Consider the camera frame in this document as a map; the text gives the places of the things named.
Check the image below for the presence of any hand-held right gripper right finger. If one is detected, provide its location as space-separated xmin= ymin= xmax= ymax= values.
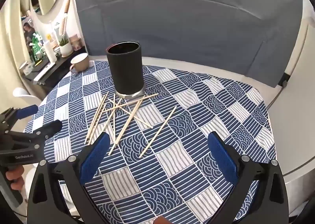
xmin=207 ymin=132 xmax=289 ymax=224

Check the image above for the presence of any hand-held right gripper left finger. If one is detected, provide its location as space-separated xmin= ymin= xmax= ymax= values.
xmin=27 ymin=132 xmax=111 ymax=224

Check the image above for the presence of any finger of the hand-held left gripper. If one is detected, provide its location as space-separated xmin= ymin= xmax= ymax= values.
xmin=0 ymin=105 xmax=39 ymax=132
xmin=31 ymin=119 xmax=63 ymax=144

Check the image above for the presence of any pile of wooden chopsticks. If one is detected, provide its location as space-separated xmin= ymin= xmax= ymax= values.
xmin=84 ymin=92 xmax=178 ymax=158

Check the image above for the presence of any black cylindrical utensil holder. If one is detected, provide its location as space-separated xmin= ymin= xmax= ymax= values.
xmin=106 ymin=40 xmax=146 ymax=98

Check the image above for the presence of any person's left hand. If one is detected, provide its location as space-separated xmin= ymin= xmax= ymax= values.
xmin=5 ymin=165 xmax=25 ymax=185

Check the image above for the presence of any white chair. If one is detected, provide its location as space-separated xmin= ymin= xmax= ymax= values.
xmin=12 ymin=87 xmax=40 ymax=107

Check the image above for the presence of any white remote control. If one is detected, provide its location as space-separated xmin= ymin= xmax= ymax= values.
xmin=33 ymin=63 xmax=56 ymax=82

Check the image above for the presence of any clear glass cup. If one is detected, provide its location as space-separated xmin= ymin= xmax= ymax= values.
xmin=20 ymin=62 xmax=33 ymax=75

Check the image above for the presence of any black side table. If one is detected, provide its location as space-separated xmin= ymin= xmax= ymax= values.
xmin=21 ymin=46 xmax=87 ymax=93

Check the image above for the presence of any blue white patterned tablecloth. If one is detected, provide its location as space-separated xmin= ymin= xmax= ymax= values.
xmin=23 ymin=60 xmax=276 ymax=224

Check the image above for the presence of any white cylindrical bottle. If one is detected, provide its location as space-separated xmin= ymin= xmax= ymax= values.
xmin=44 ymin=41 xmax=58 ymax=63

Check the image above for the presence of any green bottle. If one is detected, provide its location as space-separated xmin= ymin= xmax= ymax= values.
xmin=31 ymin=33 xmax=44 ymax=60

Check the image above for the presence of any cream curtain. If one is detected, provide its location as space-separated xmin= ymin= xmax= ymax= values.
xmin=0 ymin=0 xmax=37 ymax=97

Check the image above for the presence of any beige ceramic mug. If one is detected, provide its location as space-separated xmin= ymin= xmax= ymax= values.
xmin=69 ymin=53 xmax=89 ymax=74

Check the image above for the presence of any small plant in white pot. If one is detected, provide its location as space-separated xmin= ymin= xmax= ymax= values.
xmin=58 ymin=37 xmax=73 ymax=58

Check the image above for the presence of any portrait photo print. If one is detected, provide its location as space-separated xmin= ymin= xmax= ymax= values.
xmin=22 ymin=22 xmax=36 ymax=41

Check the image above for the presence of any grey backdrop cloth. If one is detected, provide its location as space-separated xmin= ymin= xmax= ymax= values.
xmin=73 ymin=0 xmax=304 ymax=88

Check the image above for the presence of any wooden handled hair brush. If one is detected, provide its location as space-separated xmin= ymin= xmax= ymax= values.
xmin=59 ymin=0 xmax=72 ymax=36

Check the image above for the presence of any black power cable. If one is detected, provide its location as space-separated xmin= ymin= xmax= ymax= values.
xmin=267 ymin=73 xmax=290 ymax=109

